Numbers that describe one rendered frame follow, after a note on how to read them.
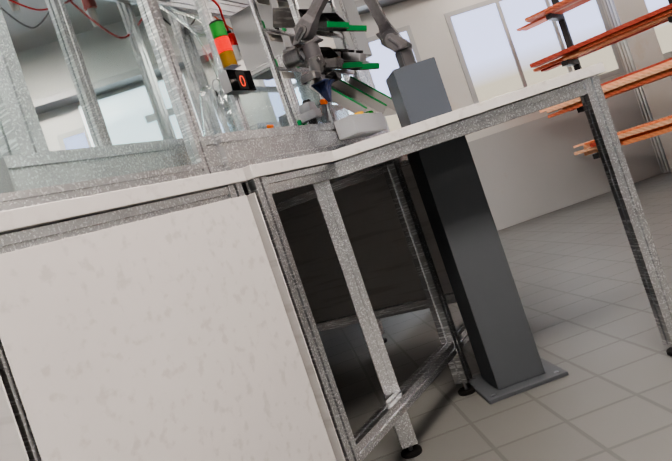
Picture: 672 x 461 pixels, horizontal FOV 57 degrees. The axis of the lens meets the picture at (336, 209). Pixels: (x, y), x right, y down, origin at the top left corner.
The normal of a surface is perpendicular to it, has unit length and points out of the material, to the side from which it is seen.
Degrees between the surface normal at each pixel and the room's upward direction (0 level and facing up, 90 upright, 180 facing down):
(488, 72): 90
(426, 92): 90
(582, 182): 90
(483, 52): 90
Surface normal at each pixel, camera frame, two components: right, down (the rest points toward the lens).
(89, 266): 0.81, -0.27
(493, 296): 0.08, -0.03
